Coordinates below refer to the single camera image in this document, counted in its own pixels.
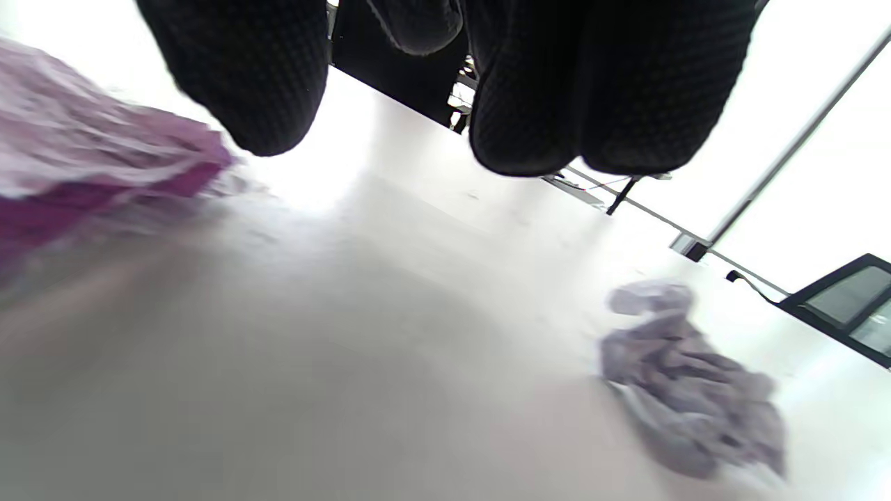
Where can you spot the person's right hand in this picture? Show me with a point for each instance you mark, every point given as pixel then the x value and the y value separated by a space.
pixel 612 76

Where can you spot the white paper invoice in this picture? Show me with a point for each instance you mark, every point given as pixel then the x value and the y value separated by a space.
pixel 689 390

